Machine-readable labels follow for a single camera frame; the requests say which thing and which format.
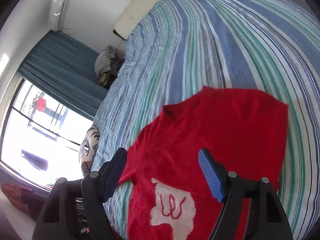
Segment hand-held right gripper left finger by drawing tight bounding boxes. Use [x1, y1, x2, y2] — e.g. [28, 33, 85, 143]
[32, 147, 128, 240]

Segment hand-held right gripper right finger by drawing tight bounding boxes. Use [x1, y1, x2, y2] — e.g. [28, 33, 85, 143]
[198, 148, 293, 240]

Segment blue curtain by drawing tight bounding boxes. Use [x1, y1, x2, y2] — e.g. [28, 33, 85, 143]
[19, 30, 117, 117]

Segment dark red cloth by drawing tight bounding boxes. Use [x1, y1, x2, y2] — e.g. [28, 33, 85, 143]
[0, 183, 38, 215]

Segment window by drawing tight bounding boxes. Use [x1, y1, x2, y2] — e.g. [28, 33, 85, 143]
[0, 77, 95, 188]

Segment white air conditioner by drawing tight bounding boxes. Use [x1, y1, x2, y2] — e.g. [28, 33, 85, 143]
[49, 0, 72, 32]

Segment pile of checkered clothes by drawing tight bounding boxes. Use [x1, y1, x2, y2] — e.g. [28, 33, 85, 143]
[94, 45, 125, 88]

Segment geometric patterned cushion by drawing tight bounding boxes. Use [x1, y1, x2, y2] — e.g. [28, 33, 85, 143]
[78, 126, 101, 178]

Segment blue green striped bedspread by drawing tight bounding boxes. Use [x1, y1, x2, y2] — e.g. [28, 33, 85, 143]
[90, 0, 320, 240]

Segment red rabbit print sweater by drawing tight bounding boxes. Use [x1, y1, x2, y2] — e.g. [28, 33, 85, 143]
[117, 85, 289, 240]

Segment beige padded headboard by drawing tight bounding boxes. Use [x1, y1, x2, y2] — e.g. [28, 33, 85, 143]
[113, 0, 215, 41]

